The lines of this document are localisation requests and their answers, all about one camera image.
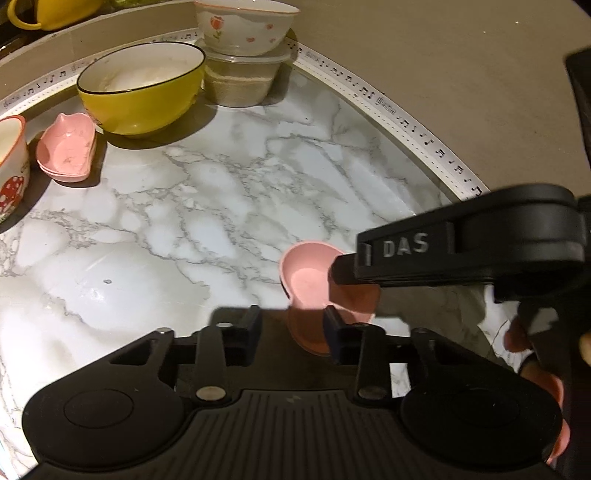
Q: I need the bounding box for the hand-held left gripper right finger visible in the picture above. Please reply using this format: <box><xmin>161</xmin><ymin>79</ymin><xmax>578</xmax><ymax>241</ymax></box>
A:
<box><xmin>323</xmin><ymin>305</ymin><xmax>486</xmax><ymax>401</ymax></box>

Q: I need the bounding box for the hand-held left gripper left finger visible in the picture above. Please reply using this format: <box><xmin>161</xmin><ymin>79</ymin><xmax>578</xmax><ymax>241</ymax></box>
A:
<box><xmin>108</xmin><ymin>305</ymin><xmax>264</xmax><ymax>403</ymax></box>

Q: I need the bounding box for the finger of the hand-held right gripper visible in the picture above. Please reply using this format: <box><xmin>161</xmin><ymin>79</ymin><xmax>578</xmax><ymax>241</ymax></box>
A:
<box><xmin>329</xmin><ymin>220</ymin><xmax>457</xmax><ymax>289</ymax></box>

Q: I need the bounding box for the person's right hand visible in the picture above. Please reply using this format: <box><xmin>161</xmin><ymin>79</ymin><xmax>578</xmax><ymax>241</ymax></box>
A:
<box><xmin>502</xmin><ymin>318</ymin><xmax>591</xmax><ymax>467</ymax></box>

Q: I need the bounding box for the white music note edge strip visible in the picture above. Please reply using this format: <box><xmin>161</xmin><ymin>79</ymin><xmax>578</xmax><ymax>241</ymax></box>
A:
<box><xmin>0</xmin><ymin>27</ymin><xmax>490</xmax><ymax>202</ymax></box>

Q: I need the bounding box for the clear plastic container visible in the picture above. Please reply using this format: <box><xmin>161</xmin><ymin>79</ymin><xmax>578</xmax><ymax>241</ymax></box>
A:
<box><xmin>202</xmin><ymin>45</ymin><xmax>293</xmax><ymax>109</ymax></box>

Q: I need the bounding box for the yellow bowl with black rim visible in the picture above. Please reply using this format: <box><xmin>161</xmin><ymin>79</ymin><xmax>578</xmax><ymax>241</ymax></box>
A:
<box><xmin>76</xmin><ymin>42</ymin><xmax>206</xmax><ymax>137</ymax></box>

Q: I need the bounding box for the white floral bowl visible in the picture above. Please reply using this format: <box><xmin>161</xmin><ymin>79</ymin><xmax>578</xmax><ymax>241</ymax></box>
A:
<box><xmin>193</xmin><ymin>0</ymin><xmax>297</xmax><ymax>58</ymax></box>

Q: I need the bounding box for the mushroom print cup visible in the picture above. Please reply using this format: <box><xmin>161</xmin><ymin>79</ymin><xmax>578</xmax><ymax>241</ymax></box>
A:
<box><xmin>0</xmin><ymin>115</ymin><xmax>31</xmax><ymax>225</ymax></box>

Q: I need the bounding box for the yellow mug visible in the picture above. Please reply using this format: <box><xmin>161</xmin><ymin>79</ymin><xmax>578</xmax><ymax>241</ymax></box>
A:
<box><xmin>6</xmin><ymin>0</ymin><xmax>106</xmax><ymax>31</ymax></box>

